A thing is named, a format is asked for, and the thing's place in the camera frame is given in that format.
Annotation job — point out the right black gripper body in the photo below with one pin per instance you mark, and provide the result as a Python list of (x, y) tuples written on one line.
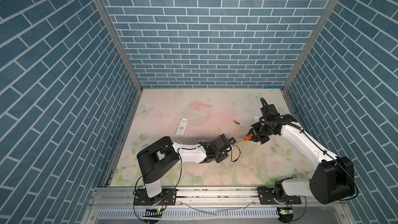
[(260, 131)]

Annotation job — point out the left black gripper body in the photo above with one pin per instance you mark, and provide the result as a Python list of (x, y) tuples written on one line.
[(221, 157)]

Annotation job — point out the orange black screwdriver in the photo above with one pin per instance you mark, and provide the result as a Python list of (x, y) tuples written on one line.
[(244, 138)]

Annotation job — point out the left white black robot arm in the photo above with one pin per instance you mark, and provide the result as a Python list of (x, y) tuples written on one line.
[(158, 158)]

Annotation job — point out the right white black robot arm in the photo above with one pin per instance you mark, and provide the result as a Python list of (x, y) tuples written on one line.
[(333, 178)]

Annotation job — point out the left circuit board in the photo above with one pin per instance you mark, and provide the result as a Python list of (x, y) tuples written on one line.
[(152, 213)]

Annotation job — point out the circuit board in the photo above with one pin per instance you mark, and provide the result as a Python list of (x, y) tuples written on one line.
[(152, 213), (285, 211)]

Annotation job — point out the right circuit board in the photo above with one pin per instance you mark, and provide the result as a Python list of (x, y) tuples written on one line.
[(285, 211)]

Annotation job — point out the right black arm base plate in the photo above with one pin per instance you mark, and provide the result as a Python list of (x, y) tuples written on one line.
[(275, 195)]

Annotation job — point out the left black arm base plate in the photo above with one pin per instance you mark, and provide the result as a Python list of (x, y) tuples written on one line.
[(166, 197)]

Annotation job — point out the aluminium front rail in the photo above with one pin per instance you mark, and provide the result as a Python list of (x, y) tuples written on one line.
[(310, 211)]

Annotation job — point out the white slotted cable duct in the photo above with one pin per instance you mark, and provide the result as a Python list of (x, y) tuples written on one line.
[(185, 213)]

